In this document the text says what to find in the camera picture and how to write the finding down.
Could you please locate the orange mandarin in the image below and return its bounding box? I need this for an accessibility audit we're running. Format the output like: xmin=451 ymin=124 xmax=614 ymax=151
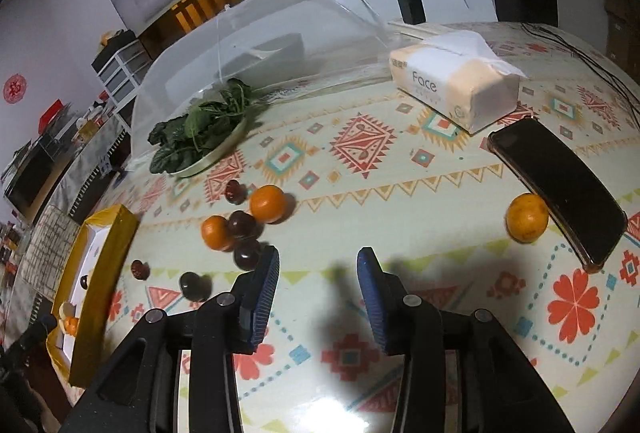
xmin=250 ymin=185 xmax=288 ymax=224
xmin=201 ymin=216 xmax=234 ymax=251
xmin=63 ymin=316 xmax=79 ymax=337
xmin=504 ymin=193 xmax=549 ymax=243

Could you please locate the dark plum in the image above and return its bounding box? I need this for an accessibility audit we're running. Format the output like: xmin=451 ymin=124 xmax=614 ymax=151
xmin=228 ymin=210 xmax=259 ymax=239
xmin=233 ymin=238 xmax=262 ymax=271
xmin=179 ymin=271 xmax=210 ymax=303

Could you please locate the yellow white tray box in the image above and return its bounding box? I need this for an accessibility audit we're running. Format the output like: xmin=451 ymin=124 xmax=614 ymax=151
xmin=46 ymin=205 xmax=139 ymax=387

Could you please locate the dark red jujube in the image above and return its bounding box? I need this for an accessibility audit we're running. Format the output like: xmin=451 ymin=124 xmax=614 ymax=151
xmin=130 ymin=260 xmax=151 ymax=280
xmin=224 ymin=180 xmax=247 ymax=205

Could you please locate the patterned fabric chair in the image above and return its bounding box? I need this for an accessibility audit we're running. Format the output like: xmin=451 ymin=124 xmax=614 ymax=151
xmin=17 ymin=206 xmax=80 ymax=301

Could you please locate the black smartphone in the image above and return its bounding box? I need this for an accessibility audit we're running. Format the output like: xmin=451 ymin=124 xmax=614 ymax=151
xmin=487 ymin=117 xmax=628 ymax=273

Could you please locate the black microwave oven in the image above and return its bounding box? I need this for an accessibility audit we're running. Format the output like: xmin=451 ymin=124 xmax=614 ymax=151
xmin=2 ymin=140 xmax=72 ymax=225

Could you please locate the plate of green spinach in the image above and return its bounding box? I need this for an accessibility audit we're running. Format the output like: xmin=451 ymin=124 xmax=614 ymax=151
xmin=148 ymin=78 xmax=254 ymax=174

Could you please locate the patterned tablecloth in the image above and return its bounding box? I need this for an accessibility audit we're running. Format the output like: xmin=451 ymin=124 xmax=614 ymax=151
xmin=29 ymin=19 xmax=640 ymax=433

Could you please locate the tissue paper pack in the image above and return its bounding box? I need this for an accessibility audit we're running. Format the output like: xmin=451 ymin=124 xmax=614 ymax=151
xmin=388 ymin=30 xmax=526 ymax=134

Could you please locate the white plastic drawer tower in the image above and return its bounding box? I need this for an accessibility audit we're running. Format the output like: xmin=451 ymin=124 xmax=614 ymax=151
xmin=91 ymin=30 xmax=152 ymax=105

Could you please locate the transparent mesh food cover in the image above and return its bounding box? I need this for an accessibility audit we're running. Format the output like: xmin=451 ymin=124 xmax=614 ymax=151
xmin=131 ymin=0 xmax=390 ymax=155

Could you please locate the black speaker box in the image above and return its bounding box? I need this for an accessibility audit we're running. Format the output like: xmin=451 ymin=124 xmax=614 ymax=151
xmin=397 ymin=0 xmax=426 ymax=25

